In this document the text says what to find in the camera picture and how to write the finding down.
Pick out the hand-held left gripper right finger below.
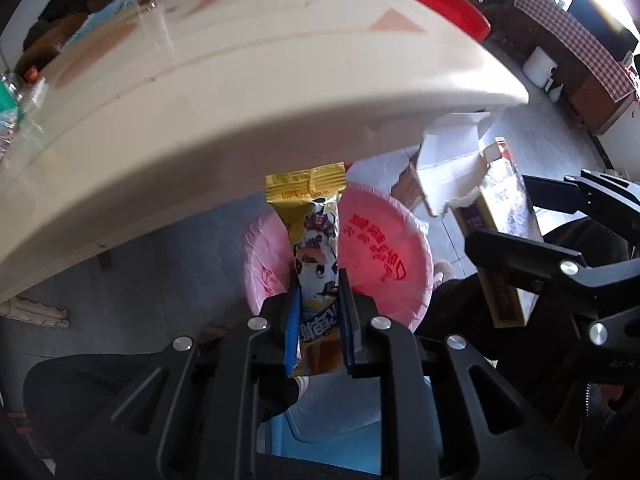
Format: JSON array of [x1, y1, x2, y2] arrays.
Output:
[[339, 269, 534, 480]]

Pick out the white pot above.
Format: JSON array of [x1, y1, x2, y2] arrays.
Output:
[[522, 46, 559, 86]]

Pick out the red checked cloth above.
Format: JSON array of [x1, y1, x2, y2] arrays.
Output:
[[515, 0, 639, 102]]

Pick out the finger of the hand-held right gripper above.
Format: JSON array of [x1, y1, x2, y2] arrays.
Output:
[[522, 170, 640, 222], [465, 227, 640, 298]]

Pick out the yellow cartoon snack wrapper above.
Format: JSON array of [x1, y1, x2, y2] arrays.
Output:
[[264, 162, 348, 378]]

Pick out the brown wooden cabinet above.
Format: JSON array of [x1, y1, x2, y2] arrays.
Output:
[[510, 10, 640, 137]]

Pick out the pink shoe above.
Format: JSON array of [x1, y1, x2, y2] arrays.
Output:
[[432, 259, 455, 287]]

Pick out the clear bottle with green label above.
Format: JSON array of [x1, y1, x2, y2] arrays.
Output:
[[0, 74, 23, 161]]

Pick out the black television screen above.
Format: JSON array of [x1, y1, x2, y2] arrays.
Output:
[[567, 0, 640, 57]]

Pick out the cream wooden table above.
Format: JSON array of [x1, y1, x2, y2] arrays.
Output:
[[0, 0, 531, 332]]

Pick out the red round stool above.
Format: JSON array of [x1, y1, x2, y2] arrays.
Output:
[[407, 0, 493, 42]]

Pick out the person's right trouser leg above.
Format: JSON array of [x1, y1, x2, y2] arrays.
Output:
[[415, 215, 628, 361]]

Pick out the light blue plastic stool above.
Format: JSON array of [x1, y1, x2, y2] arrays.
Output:
[[257, 375, 446, 462]]

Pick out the torn yellow cardboard box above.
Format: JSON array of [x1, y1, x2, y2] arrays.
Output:
[[410, 112, 544, 331]]

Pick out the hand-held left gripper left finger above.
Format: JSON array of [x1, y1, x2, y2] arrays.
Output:
[[112, 287, 304, 480]]

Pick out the pink paper plate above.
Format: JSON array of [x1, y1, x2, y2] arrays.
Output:
[[243, 182, 435, 334]]

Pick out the clear bottle with orange cap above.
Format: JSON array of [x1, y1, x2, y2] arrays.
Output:
[[21, 66, 52, 126]]

